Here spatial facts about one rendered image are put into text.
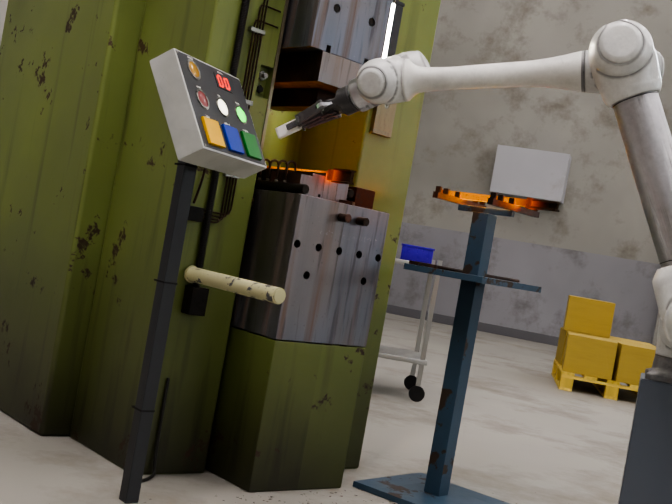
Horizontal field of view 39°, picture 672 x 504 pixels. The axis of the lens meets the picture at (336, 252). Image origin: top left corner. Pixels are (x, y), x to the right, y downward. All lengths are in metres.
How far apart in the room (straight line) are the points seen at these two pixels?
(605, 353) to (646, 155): 5.53
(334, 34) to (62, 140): 1.02
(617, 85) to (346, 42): 1.13
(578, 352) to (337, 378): 4.71
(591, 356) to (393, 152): 4.50
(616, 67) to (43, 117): 2.14
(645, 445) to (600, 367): 5.34
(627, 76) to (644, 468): 0.88
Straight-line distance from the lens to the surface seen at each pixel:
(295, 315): 2.92
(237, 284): 2.67
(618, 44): 2.16
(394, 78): 2.27
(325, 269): 2.96
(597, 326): 8.19
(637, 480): 2.34
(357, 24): 3.10
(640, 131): 2.18
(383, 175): 3.37
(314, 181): 2.98
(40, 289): 3.39
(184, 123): 2.43
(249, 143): 2.62
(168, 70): 2.49
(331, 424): 3.11
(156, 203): 2.99
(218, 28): 2.94
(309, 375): 3.00
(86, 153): 3.23
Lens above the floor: 0.77
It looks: level
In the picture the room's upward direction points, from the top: 10 degrees clockwise
